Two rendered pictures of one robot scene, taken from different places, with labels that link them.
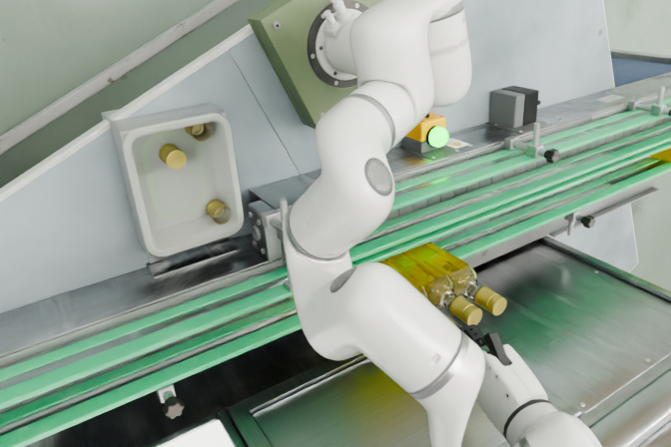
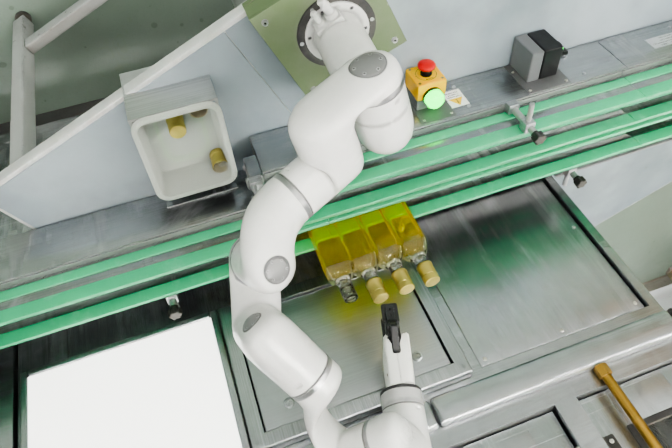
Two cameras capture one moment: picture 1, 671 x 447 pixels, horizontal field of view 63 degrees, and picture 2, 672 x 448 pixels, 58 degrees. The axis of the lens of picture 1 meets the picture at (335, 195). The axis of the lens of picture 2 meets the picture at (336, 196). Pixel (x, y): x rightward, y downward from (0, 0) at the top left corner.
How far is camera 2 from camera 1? 0.56 m
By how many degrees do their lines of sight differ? 27
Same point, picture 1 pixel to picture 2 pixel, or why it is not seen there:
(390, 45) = (312, 149)
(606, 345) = (535, 308)
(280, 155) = (278, 108)
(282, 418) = not seen: hidden behind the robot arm
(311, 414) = not seen: hidden behind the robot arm
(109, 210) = (129, 156)
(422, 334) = (292, 372)
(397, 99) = (318, 184)
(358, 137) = (266, 238)
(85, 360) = (112, 279)
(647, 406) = (527, 376)
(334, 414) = not seen: hidden behind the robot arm
